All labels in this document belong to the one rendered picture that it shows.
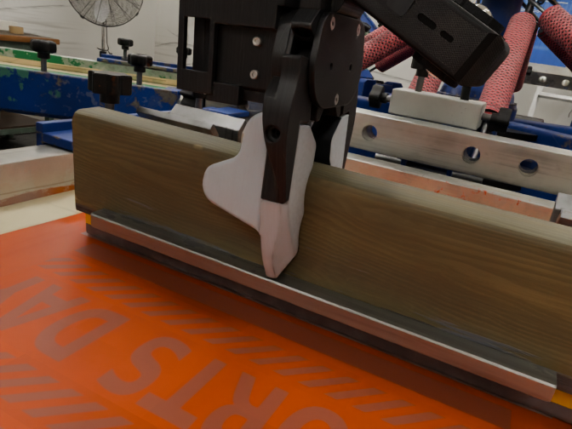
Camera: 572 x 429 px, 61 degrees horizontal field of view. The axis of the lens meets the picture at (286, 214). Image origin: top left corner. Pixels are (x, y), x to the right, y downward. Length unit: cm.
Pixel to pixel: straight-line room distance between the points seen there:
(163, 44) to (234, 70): 568
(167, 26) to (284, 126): 569
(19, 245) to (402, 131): 48
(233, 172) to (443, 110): 49
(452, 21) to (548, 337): 15
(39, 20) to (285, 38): 476
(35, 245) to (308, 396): 23
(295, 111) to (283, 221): 6
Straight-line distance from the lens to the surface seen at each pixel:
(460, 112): 72
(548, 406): 30
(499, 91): 92
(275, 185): 25
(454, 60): 23
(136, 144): 33
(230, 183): 27
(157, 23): 600
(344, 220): 27
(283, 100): 23
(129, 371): 27
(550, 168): 66
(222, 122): 56
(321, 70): 25
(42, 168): 49
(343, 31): 27
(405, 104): 73
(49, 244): 40
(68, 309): 32
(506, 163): 66
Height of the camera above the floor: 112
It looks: 19 degrees down
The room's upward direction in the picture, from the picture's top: 9 degrees clockwise
